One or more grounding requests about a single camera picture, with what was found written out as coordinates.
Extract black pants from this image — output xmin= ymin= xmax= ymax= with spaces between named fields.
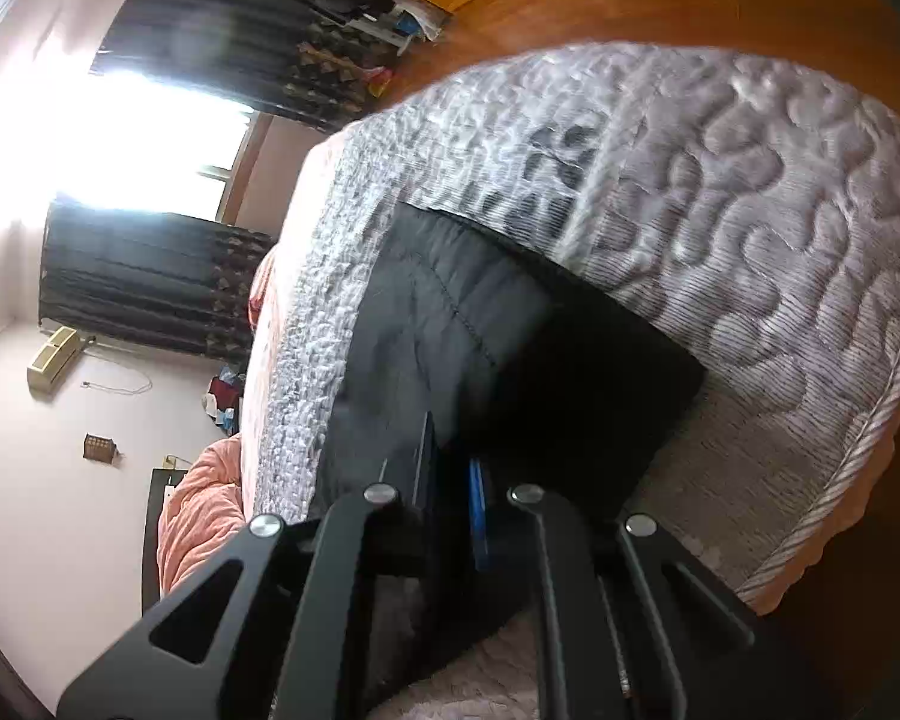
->
xmin=321 ymin=202 xmax=707 ymax=713

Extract bright window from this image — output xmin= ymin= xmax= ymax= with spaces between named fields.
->
xmin=54 ymin=66 xmax=257 ymax=224

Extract thin wall cable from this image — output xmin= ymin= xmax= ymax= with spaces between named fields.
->
xmin=81 ymin=373 xmax=153 ymax=396

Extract dark patterned curtain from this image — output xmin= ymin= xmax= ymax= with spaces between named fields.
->
xmin=39 ymin=197 xmax=276 ymax=361
xmin=92 ymin=0 xmax=392 ymax=134

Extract pile of colourful clutter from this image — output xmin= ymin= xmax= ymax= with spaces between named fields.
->
xmin=202 ymin=362 xmax=245 ymax=436

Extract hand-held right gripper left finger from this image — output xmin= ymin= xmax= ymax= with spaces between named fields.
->
xmin=56 ymin=411 xmax=440 ymax=720

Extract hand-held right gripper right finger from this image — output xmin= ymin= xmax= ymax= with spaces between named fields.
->
xmin=469 ymin=457 xmax=779 ymax=720

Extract pink fluffy comforter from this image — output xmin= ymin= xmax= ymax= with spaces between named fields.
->
xmin=156 ymin=435 xmax=247 ymax=595

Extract grey quilted bedspread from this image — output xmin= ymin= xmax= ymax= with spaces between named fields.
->
xmin=255 ymin=41 xmax=900 ymax=616

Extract beige air conditioner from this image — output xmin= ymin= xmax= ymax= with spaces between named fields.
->
xmin=28 ymin=324 xmax=85 ymax=392

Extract black headboard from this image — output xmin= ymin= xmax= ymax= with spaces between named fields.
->
xmin=140 ymin=467 xmax=190 ymax=617

